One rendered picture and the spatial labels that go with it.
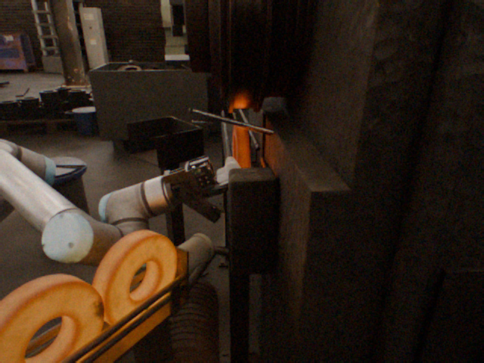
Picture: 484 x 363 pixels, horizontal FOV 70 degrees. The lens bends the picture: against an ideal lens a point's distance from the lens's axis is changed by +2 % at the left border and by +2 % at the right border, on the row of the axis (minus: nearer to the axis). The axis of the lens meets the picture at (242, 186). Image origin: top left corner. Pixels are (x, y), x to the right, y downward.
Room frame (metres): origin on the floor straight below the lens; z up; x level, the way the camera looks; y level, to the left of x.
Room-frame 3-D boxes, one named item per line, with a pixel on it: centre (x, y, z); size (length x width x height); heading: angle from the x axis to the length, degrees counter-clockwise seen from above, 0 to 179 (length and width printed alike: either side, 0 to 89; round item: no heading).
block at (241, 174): (0.66, -0.03, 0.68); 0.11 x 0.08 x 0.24; 94
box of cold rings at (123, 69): (3.59, 0.89, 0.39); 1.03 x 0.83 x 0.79; 98
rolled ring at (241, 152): (0.90, 0.00, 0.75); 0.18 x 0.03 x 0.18; 5
